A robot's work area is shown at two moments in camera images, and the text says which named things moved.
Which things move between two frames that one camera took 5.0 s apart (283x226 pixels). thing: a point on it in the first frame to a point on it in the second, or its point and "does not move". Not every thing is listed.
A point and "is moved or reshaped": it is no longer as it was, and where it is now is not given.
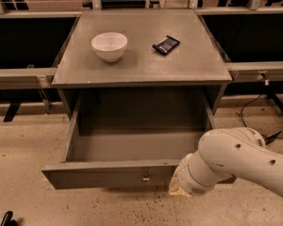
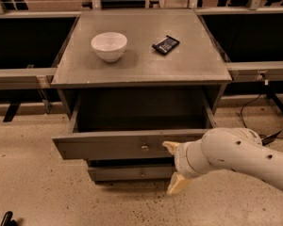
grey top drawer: [131, 139] is moved or reshaped
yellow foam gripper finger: [174, 187] to [173, 147]
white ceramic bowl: [111, 46] does not move
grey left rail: [22, 78] does not move
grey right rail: [260, 71] does not move
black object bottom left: [8, 219] does not move
